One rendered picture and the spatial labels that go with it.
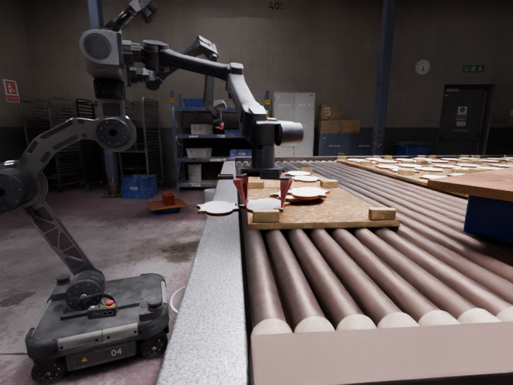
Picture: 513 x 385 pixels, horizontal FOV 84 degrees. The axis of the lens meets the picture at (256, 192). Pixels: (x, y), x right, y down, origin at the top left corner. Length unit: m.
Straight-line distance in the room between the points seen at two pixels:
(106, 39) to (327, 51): 5.66
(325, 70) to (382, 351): 6.41
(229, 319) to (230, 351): 0.05
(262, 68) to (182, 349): 6.24
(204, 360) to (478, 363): 0.23
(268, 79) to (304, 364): 6.25
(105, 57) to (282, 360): 1.24
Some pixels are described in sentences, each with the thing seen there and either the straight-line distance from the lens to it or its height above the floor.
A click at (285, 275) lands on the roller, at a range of 0.47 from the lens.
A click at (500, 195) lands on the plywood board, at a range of 0.62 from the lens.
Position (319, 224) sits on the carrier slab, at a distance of 0.66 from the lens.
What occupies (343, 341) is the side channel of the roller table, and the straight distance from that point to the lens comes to 0.30.
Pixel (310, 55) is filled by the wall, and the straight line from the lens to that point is 6.59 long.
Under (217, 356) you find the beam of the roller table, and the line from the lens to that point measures 0.33.
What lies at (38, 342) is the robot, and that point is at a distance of 1.69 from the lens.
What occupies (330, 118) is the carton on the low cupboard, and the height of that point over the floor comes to 1.42.
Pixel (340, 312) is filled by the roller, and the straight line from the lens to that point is 0.40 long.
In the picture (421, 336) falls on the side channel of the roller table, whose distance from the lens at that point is 0.33.
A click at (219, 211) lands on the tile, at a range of 0.78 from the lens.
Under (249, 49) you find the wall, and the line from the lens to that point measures 6.52.
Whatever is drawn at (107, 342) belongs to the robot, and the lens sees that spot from 1.65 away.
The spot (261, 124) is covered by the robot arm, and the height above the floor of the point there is 1.15.
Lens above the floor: 1.13
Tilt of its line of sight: 12 degrees down
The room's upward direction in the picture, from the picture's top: straight up
